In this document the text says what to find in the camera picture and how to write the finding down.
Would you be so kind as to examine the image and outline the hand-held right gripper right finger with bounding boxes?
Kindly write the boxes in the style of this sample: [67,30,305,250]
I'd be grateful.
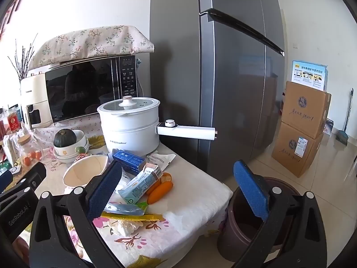
[233,160,328,268]

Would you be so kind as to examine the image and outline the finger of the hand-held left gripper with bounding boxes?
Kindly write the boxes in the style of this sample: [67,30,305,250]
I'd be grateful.
[0,170,13,192]
[14,161,47,191]

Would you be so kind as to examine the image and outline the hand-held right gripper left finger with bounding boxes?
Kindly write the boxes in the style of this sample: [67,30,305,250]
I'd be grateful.
[29,160,125,268]

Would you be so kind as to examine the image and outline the white paper bowl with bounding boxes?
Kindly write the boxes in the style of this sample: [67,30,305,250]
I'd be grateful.
[63,154,109,189]

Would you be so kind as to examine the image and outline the light blue milk carton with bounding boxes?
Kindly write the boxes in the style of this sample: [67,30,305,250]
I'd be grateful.
[118,164,164,205]

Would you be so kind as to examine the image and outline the blue cardboard box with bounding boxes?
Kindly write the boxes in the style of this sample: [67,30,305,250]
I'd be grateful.
[112,149,147,175]

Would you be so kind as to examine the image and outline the yellow plastic wrapper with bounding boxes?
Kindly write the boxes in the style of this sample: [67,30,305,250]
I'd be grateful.
[100,211,163,222]

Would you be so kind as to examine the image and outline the brown trash bin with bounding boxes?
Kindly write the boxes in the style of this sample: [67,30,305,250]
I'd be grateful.
[218,176,300,254]

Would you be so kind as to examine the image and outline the white tissue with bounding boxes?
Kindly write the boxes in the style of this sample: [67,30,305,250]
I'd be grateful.
[107,219,143,236]

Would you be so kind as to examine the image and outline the orange carrot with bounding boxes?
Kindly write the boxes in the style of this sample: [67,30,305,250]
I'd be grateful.
[147,181,173,205]

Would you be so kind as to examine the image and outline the torn white packet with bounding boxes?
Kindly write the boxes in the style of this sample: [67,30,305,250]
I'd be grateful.
[146,151,177,172]

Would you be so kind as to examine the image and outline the glass jar with wooden lid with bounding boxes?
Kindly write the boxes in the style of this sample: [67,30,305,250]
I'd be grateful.
[17,134,44,168]

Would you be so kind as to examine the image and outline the white flower-print bowl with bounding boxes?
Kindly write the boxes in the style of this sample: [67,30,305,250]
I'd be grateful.
[54,138,90,163]

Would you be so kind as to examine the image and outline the green pumpkin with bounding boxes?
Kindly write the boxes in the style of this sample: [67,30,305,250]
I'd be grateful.
[54,129,76,148]

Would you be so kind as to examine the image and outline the red-labelled bottle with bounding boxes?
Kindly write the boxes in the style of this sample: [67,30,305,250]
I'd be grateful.
[6,109,23,134]

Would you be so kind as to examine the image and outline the white ceramic bowl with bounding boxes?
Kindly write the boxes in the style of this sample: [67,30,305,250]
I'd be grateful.
[54,130,85,154]

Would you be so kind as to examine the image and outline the brown cardboard box with label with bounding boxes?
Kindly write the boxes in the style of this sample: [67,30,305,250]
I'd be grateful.
[271,121,324,178]

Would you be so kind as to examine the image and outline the white electric cooking pot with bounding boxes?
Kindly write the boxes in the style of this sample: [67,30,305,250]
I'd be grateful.
[97,96,218,157]

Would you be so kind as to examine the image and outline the floral tablecloth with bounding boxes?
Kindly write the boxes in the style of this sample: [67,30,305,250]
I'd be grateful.
[0,114,233,268]

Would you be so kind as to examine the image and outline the cream kitchen appliance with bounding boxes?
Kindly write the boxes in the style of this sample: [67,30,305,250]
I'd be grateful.
[20,71,53,127]

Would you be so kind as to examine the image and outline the glass pot lid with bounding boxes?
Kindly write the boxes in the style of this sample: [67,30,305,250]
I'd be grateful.
[98,96,148,115]

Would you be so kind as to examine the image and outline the black microwave oven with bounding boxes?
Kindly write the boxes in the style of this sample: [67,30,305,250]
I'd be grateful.
[45,54,138,125]

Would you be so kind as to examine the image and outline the dried branches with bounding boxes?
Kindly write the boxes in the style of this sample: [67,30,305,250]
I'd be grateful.
[7,33,38,81]

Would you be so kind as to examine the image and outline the teal broom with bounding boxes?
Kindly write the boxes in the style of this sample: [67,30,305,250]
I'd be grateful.
[335,88,355,146]

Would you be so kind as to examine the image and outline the blue and white printed box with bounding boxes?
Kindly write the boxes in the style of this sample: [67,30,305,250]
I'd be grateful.
[291,60,328,92]

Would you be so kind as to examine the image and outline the floral cloth cover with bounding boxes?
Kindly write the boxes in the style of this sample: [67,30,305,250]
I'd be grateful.
[28,25,155,70]

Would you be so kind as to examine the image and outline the grey refrigerator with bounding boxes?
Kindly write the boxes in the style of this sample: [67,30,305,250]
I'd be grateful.
[149,0,285,182]

